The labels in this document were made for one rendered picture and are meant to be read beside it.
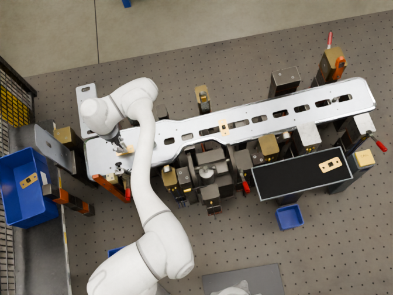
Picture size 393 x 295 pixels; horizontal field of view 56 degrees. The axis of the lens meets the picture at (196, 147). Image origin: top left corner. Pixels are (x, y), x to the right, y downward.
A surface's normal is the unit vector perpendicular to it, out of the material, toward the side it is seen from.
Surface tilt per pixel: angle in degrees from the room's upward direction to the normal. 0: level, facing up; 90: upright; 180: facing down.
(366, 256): 0
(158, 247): 10
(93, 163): 0
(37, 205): 0
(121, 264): 14
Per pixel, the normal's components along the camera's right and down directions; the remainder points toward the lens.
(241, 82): -0.09, -0.34
